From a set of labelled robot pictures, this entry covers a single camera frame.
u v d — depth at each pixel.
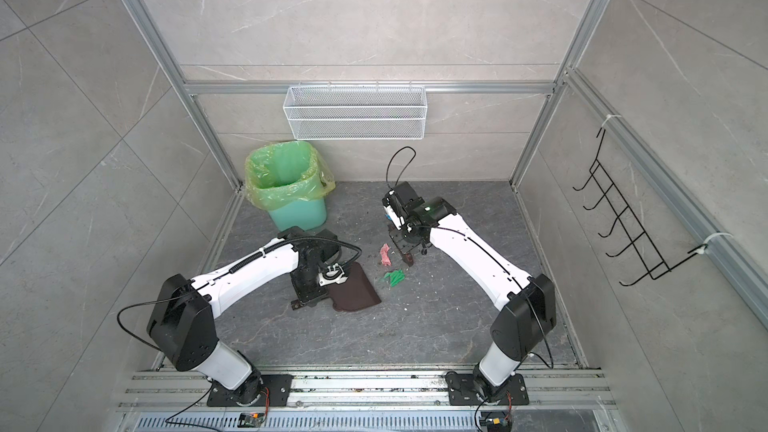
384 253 0.98
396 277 0.93
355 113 1.00
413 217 0.55
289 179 1.07
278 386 0.73
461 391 0.73
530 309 0.42
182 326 0.43
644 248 0.64
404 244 0.71
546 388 0.75
